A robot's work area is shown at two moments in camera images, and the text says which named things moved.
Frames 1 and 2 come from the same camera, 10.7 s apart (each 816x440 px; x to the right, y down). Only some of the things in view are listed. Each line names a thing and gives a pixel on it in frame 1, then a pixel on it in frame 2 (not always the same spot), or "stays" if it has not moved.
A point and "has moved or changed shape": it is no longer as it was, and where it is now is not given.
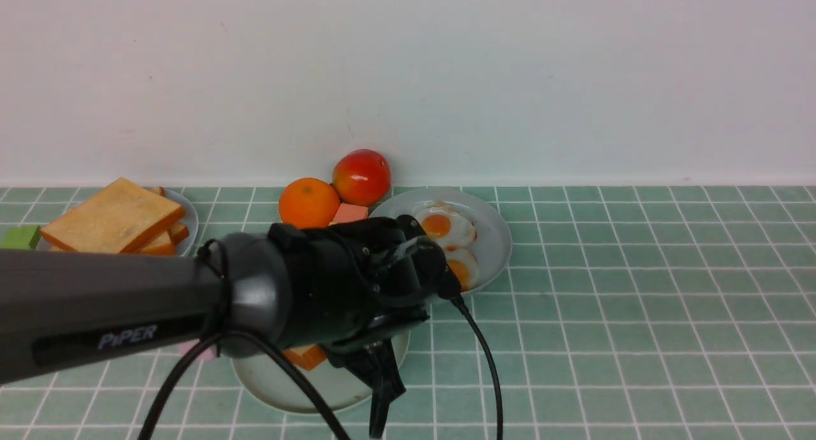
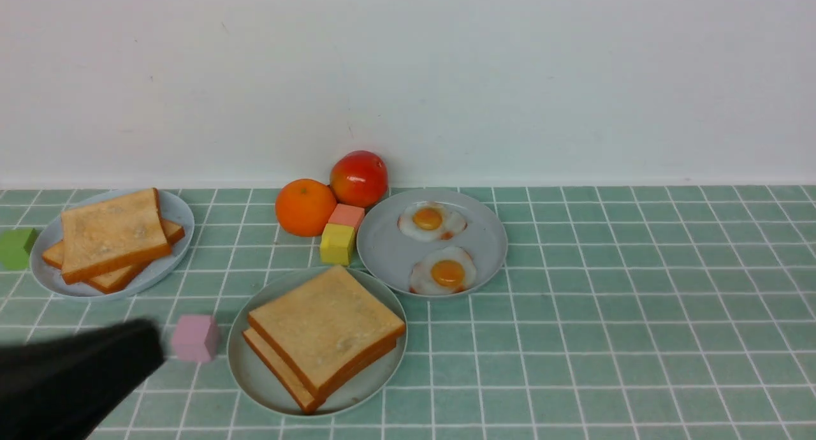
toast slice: x=306 y=356 → x=309 y=403
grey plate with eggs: x=473 y=234 stays
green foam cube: x=21 y=238 stays
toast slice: x=116 y=219 has moved or changed shape
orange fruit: x=308 y=203 stays
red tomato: x=362 y=178 stays
